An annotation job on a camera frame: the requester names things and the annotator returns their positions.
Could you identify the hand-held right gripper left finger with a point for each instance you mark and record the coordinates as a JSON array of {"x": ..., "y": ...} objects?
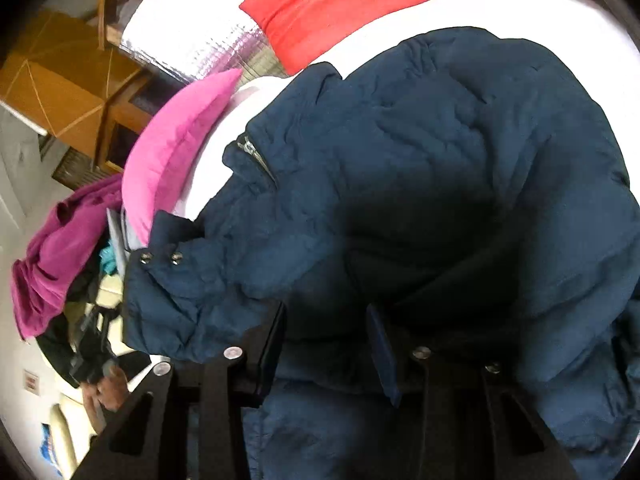
[{"x": 266, "y": 360}]

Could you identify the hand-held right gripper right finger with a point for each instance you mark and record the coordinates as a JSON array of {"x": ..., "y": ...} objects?
[{"x": 385, "y": 355}]

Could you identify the navy blue puffer jacket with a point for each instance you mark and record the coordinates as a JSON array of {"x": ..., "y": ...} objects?
[{"x": 450, "y": 185}]

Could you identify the person's left hand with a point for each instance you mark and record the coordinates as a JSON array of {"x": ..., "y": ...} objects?
[{"x": 111, "y": 390}]

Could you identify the teal cloth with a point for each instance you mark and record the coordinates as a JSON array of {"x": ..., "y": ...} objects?
[{"x": 108, "y": 260}]

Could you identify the grey cloth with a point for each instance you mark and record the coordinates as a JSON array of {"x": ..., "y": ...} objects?
[{"x": 120, "y": 235}]

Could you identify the magenta pink cloth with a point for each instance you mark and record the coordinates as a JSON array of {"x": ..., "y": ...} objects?
[{"x": 175, "y": 150}]

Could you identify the wooden table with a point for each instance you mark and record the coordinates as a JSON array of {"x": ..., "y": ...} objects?
[{"x": 65, "y": 85}]

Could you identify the silver quilted foil mat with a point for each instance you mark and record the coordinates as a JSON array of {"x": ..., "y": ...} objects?
[{"x": 200, "y": 45}]

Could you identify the orange-red cloth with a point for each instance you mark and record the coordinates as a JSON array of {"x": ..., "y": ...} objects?
[{"x": 325, "y": 5}]

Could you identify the wooden bed frame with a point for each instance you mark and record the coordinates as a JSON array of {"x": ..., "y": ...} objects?
[{"x": 112, "y": 0}]

